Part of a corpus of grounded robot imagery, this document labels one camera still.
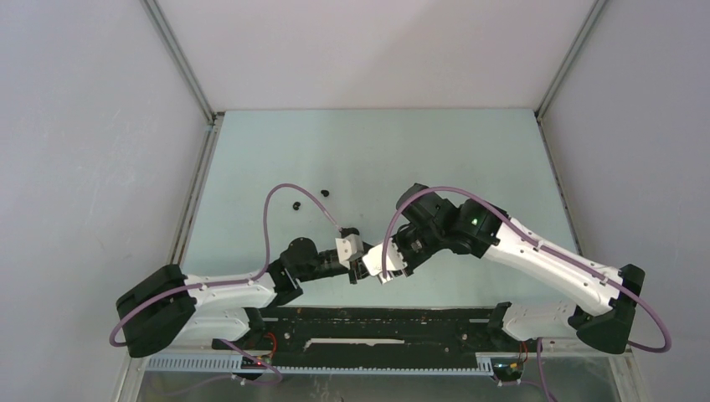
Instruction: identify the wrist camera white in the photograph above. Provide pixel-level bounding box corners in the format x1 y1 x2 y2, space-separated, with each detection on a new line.
362 240 408 284
335 234 364 267

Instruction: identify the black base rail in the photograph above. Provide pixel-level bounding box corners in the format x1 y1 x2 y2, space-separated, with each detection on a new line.
231 307 536 364

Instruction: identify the black charging case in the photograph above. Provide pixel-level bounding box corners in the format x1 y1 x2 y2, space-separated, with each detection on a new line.
341 227 360 237

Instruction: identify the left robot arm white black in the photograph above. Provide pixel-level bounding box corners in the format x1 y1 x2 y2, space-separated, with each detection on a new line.
110 234 372 358

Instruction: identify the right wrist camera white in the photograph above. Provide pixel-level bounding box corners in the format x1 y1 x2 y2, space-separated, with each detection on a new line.
362 240 408 284

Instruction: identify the purple cable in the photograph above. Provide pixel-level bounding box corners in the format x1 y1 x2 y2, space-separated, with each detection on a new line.
108 183 345 348
381 186 673 354

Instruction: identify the white slotted cable duct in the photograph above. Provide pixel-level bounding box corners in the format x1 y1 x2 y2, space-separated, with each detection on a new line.
146 353 493 376

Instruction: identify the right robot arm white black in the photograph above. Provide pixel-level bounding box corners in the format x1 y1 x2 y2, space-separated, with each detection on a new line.
391 183 646 354

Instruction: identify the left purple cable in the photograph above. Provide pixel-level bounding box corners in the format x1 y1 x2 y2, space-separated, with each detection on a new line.
108 183 345 348

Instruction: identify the left aluminium frame post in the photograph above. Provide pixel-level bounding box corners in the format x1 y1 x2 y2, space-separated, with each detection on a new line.
140 0 217 125

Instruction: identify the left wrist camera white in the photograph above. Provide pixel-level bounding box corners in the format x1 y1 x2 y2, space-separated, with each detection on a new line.
335 234 364 267

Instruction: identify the right aluminium frame post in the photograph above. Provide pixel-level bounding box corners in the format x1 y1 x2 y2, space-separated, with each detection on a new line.
535 0 610 123

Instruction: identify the aluminium frame post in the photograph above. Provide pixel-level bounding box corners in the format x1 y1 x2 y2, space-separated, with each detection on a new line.
140 0 217 125
535 0 610 123

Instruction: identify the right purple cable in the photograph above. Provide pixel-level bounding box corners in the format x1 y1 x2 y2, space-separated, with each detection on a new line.
381 186 673 354

